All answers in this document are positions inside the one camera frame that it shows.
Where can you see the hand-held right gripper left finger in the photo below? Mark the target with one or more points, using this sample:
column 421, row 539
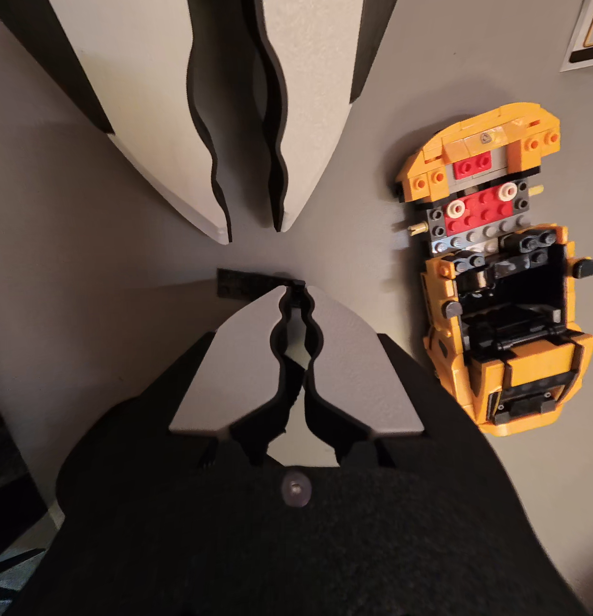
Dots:
column 224, row 380

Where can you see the black lego plate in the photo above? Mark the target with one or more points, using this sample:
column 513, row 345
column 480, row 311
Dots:
column 243, row 284

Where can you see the white sticker sheet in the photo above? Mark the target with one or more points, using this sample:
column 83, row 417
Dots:
column 585, row 29

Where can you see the yellow lego car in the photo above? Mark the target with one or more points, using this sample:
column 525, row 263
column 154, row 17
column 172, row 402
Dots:
column 522, row 370

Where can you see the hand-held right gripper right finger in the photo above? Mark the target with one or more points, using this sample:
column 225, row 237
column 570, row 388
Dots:
column 368, row 380

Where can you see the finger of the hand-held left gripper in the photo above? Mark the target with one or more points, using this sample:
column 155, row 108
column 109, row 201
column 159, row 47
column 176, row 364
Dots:
column 315, row 72
column 142, row 96

